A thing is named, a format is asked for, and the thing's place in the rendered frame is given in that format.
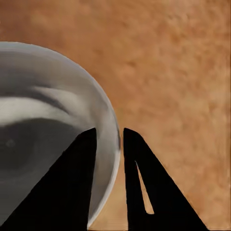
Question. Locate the countertop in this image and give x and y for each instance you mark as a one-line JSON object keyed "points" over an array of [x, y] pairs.
{"points": [[165, 66]]}

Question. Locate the coffee cup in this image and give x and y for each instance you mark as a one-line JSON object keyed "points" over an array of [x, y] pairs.
{"points": [[46, 101]]}

